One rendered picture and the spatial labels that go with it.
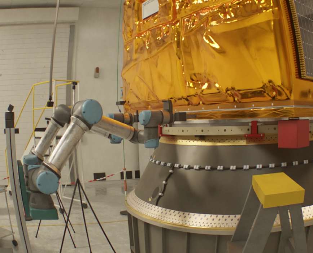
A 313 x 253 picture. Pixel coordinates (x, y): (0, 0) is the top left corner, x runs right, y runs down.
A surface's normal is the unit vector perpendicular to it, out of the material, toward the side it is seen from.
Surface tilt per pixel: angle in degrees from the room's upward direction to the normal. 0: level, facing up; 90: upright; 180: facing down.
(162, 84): 86
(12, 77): 90
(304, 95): 96
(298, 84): 90
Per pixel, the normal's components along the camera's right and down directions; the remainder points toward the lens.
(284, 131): -0.88, 0.03
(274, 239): -0.20, 0.00
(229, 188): -0.46, -0.45
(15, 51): 0.49, -0.01
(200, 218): -0.43, -0.72
